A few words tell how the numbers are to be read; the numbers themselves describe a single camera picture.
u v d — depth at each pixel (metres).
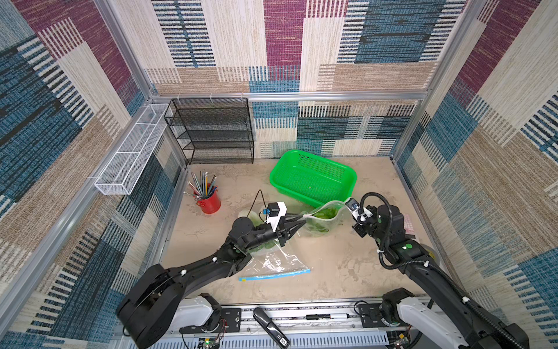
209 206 0.97
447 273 0.88
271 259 0.81
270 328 0.67
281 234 0.64
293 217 0.69
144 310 0.42
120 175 0.71
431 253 0.85
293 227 0.66
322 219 0.72
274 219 0.62
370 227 0.68
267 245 0.87
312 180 1.11
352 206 0.68
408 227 0.94
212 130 1.09
